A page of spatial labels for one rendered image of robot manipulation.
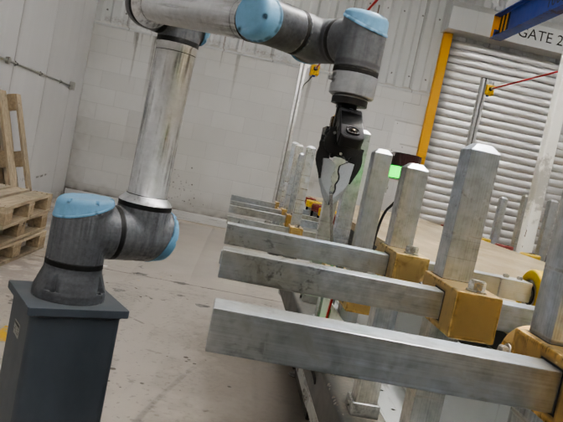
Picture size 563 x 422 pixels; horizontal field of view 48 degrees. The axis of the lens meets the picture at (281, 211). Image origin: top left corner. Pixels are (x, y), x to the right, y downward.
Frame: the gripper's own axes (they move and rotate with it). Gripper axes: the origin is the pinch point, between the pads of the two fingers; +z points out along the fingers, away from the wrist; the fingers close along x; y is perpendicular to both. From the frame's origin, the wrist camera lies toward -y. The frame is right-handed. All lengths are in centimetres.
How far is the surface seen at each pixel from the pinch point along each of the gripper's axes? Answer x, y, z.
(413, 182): -7.5, -28.3, -6.2
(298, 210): -8, 122, 12
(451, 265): -7, -53, 2
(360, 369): 8, -82, 7
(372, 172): -6.3, -3.3, -6.6
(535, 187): -102, 129, -17
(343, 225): -7.5, 21.7, 6.3
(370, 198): -7.1, -3.3, -1.9
